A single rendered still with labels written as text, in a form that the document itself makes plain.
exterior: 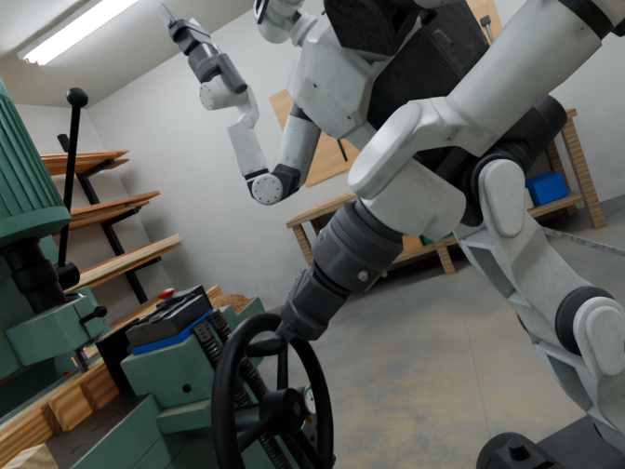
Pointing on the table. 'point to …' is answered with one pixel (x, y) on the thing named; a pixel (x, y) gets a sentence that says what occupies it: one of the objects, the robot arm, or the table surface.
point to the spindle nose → (33, 274)
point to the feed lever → (77, 97)
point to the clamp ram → (116, 353)
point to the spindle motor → (24, 182)
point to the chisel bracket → (55, 332)
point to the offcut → (33, 459)
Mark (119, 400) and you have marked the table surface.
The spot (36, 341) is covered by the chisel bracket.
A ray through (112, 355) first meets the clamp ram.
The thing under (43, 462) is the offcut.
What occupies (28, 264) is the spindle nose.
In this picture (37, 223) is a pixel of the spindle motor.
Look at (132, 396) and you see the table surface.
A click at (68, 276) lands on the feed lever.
